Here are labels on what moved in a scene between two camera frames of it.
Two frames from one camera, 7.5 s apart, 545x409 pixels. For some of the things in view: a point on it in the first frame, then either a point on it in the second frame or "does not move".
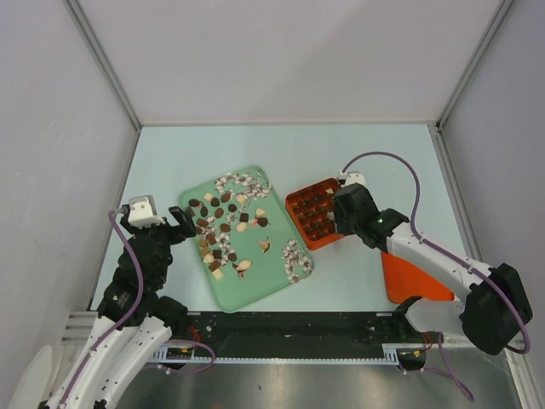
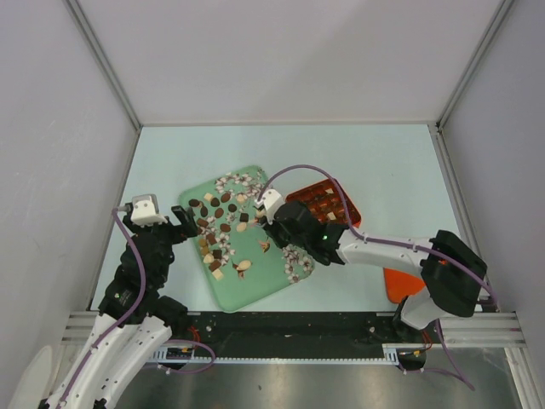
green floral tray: (249, 244) does not move
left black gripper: (185, 228) does not move
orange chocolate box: (312, 208) does not move
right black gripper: (341, 227) -> (271, 231)
